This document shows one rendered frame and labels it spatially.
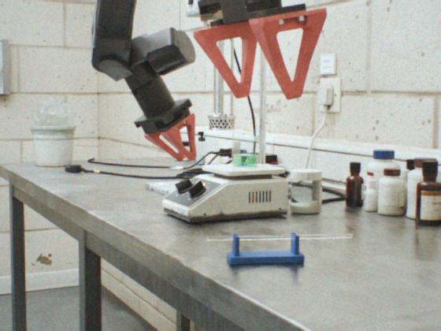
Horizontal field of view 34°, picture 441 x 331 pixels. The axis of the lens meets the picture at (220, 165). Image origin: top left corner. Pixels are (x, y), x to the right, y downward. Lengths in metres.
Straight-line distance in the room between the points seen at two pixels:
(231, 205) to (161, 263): 0.27
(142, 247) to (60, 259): 2.63
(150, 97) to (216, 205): 0.22
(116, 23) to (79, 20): 2.60
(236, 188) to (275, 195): 0.08
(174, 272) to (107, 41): 0.36
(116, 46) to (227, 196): 0.33
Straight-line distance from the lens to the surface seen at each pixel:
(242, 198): 1.26
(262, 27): 0.60
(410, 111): 1.59
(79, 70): 3.65
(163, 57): 1.15
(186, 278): 0.94
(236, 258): 0.94
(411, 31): 1.60
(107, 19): 1.07
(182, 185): 1.30
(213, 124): 1.66
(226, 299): 0.84
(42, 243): 3.68
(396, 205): 1.35
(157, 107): 1.19
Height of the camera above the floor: 0.97
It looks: 6 degrees down
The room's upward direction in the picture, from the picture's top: straight up
